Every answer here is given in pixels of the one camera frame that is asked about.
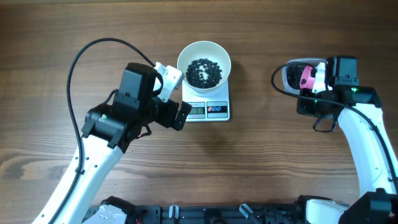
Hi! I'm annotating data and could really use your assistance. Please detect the black left camera cable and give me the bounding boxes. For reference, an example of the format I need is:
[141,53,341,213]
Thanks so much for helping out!
[46,37,156,224]

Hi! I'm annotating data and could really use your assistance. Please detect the black right camera cable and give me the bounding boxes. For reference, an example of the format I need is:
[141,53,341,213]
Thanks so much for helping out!
[271,62,398,194]

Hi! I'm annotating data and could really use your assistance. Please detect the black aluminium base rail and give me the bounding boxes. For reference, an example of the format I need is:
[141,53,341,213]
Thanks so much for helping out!
[83,203,352,224]

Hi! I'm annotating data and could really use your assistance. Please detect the white digital kitchen scale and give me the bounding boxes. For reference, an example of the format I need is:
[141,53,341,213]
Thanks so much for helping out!
[182,81,230,122]

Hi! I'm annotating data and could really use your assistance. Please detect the pink scoop with blue handle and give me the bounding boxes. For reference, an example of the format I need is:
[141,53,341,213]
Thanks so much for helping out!
[300,65,317,90]

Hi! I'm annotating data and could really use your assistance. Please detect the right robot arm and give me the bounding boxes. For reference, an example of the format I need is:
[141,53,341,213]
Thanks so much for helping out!
[282,56,397,223]

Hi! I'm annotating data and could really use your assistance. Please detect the clear container of black beans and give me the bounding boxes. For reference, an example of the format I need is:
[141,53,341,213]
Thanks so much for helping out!
[282,58,326,95]

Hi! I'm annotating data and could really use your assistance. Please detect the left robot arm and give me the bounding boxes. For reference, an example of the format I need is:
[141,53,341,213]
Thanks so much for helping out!
[34,63,192,223]

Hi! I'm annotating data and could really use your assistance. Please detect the black beans in bowl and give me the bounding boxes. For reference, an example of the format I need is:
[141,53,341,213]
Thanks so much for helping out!
[185,58,222,89]

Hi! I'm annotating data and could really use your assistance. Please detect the white plastic bowl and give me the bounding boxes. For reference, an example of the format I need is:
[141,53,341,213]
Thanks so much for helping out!
[177,41,231,94]

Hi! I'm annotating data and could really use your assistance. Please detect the black camera cable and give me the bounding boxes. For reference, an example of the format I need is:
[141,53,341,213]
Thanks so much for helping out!
[46,37,156,224]
[271,62,398,194]

